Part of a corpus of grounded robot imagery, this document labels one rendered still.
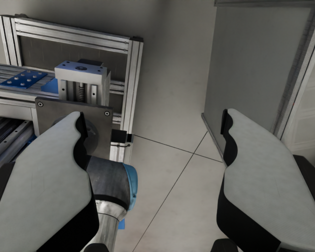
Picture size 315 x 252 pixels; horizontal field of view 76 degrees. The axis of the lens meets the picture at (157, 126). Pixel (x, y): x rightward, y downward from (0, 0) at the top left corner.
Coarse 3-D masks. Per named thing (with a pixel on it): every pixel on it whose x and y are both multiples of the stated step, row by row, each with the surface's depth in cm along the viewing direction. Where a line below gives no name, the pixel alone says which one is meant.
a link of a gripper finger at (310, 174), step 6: (294, 156) 8; (300, 156) 8; (300, 162) 7; (306, 162) 7; (300, 168) 7; (306, 168) 7; (312, 168) 7; (306, 174) 7; (312, 174) 7; (306, 180) 7; (312, 180) 7; (312, 186) 6; (312, 192) 6
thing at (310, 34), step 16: (224, 0) 119; (240, 0) 98; (304, 32) 58; (304, 48) 59; (304, 64) 60; (288, 80) 66; (288, 96) 66; (288, 112) 68; (208, 128) 158; (272, 128) 75
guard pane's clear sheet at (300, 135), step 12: (312, 60) 58; (312, 72) 58; (300, 84) 63; (312, 84) 58; (300, 96) 63; (312, 96) 58; (300, 108) 63; (312, 108) 58; (288, 120) 69; (300, 120) 63; (312, 120) 58; (288, 132) 69; (300, 132) 63; (312, 132) 59; (288, 144) 69; (300, 144) 63; (312, 144) 59; (312, 156) 59
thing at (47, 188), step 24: (72, 120) 10; (48, 144) 8; (72, 144) 8; (24, 168) 7; (48, 168) 7; (72, 168) 7; (24, 192) 6; (48, 192) 6; (72, 192) 6; (0, 216) 6; (24, 216) 6; (48, 216) 6; (72, 216) 6; (96, 216) 7; (0, 240) 5; (24, 240) 5; (48, 240) 5; (72, 240) 6
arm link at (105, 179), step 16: (96, 160) 51; (112, 160) 54; (96, 176) 48; (112, 176) 49; (128, 176) 50; (96, 192) 45; (112, 192) 46; (128, 192) 49; (112, 208) 45; (128, 208) 50; (112, 224) 44; (96, 240) 40; (112, 240) 42
